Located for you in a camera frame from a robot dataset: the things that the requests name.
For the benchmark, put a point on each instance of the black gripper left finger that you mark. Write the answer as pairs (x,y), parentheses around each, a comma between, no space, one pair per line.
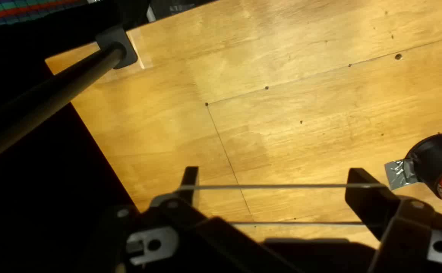
(189,183)

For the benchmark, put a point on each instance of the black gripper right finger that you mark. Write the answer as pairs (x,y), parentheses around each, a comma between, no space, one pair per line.
(369,199)

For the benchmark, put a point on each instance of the black jar with orange band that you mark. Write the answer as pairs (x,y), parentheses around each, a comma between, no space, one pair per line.
(434,154)

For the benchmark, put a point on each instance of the black equipment box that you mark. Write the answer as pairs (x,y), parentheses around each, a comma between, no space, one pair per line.
(179,7)

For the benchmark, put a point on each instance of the multicoloured striped cloth panel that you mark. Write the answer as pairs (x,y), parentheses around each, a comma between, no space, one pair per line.
(7,13)

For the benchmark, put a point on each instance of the grey duct tape piece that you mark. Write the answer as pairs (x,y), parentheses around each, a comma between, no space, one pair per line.
(399,175)

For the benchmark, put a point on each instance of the grey pole base bracket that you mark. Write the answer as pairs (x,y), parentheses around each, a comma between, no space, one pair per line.
(123,43)

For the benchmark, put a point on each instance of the black camera stand pole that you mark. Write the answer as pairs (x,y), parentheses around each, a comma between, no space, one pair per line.
(42,99)

